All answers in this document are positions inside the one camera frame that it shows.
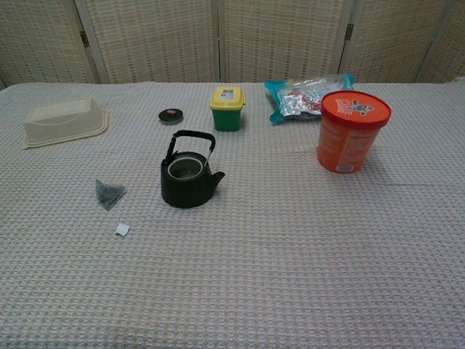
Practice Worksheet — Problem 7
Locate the pyramid tea bag with tag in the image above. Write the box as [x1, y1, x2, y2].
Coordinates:
[95, 178, 131, 237]

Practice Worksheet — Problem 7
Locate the black cast iron teapot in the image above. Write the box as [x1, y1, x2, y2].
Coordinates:
[160, 129, 226, 209]

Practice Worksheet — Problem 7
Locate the black round teapot lid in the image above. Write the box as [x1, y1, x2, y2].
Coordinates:
[158, 108, 185, 125]

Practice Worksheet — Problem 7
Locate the teal and silver snack bag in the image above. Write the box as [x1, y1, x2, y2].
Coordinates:
[264, 72, 355, 125]

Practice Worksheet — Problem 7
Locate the green container with yellow lid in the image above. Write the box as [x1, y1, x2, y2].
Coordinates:
[209, 86, 248, 132]

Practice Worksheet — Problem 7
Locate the pale woven tablecloth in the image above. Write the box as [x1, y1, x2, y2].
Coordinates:
[0, 81, 465, 349]

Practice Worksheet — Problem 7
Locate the orange tub with red lid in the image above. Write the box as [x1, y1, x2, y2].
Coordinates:
[315, 90, 392, 174]

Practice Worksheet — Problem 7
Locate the woven folding screen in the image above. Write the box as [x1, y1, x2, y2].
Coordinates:
[0, 0, 465, 89]

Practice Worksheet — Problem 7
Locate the beige plastic lunch box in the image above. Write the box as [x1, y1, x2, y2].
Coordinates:
[20, 97, 110, 151]

